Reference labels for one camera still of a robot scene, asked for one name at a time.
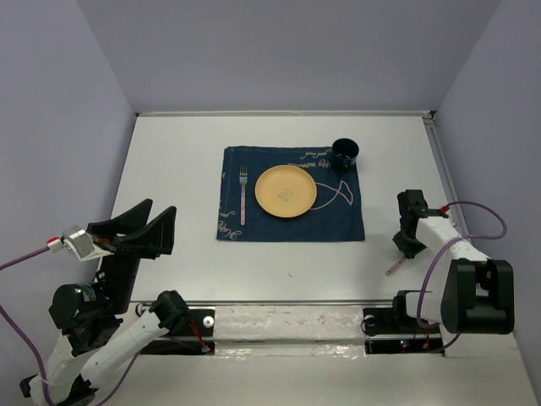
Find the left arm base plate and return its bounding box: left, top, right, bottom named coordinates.
left=141, top=306, right=216, bottom=356

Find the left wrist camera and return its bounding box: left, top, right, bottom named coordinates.
left=46, top=226, right=113, bottom=262

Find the pink handled knife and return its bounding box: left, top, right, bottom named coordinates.
left=385, top=255, right=407, bottom=276

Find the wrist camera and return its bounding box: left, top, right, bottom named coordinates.
left=46, top=226, right=113, bottom=262
left=440, top=206, right=457, bottom=228

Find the pink handled fork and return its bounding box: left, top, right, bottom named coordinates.
left=239, top=166, right=248, bottom=226

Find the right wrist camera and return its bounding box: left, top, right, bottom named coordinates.
left=440, top=206, right=457, bottom=228

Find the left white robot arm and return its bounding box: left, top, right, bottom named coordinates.
left=19, top=199, right=190, bottom=405

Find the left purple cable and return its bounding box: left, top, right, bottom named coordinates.
left=0, top=247, right=149, bottom=406

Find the dark blue cup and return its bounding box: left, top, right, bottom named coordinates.
left=330, top=138, right=359, bottom=173

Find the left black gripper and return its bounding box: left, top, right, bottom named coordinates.
left=90, top=196, right=180, bottom=313

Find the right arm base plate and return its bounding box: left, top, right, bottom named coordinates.
left=360, top=291, right=444, bottom=355

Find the blue fish placemat cloth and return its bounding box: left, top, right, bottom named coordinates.
left=216, top=146, right=365, bottom=243

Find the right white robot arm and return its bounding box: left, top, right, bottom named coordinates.
left=389, top=189, right=515, bottom=335

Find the yellow plate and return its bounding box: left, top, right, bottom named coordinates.
left=254, top=165, right=317, bottom=218

